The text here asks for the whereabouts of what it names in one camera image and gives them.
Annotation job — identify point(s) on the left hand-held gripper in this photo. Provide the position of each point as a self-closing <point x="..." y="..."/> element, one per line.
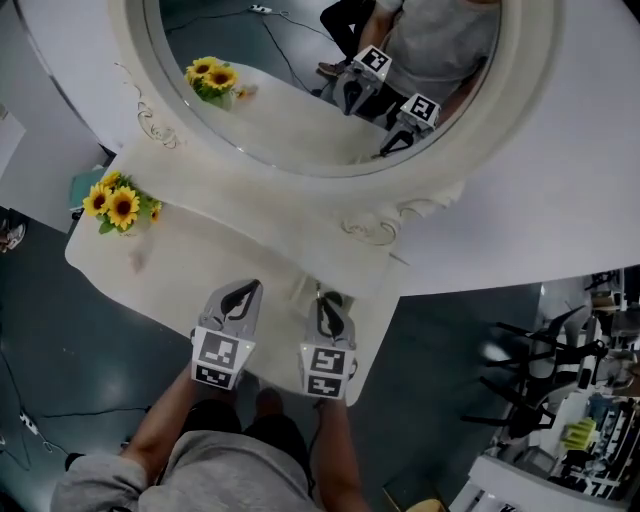
<point x="217" y="352"/>

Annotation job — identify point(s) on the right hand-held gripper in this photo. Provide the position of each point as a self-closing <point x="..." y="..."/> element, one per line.
<point x="327" y="362"/>

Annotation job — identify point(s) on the white vanity table with mirror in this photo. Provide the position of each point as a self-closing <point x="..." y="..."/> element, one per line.
<point x="200" y="260"/>

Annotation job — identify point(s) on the person's right forearm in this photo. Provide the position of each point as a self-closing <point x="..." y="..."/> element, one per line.
<point x="340" y="460"/>

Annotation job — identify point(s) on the person's left forearm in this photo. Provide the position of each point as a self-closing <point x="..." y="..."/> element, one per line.
<point x="157" y="420"/>

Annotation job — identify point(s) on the person's legs black shorts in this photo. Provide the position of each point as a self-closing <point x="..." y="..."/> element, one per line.
<point x="280" y="430"/>

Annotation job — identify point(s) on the sunflower bouquet in pot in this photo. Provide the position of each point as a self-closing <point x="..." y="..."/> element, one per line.
<point x="122" y="205"/>

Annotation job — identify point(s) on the person's grey shirt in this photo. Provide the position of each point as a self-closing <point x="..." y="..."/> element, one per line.
<point x="225" y="480"/>

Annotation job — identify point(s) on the yellow wooden stool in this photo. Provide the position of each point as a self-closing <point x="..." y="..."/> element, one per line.
<point x="415" y="500"/>

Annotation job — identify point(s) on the grey chair black legs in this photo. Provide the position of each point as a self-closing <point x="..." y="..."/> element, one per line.
<point x="520" y="415"/>
<point x="550" y="340"/>

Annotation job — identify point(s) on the white desk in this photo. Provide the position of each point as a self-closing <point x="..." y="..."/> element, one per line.
<point x="500" y="480"/>

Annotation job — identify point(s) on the white shelf unit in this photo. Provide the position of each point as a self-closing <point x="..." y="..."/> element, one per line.
<point x="45" y="180"/>

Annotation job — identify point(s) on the white power strip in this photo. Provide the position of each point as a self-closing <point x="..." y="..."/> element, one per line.
<point x="30" y="422"/>

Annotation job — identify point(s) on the lime green object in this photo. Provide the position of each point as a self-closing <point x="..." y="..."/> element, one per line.
<point x="580" y="434"/>

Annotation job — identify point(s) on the oval mirror white carved frame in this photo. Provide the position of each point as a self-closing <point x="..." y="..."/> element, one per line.
<point x="300" y="125"/>

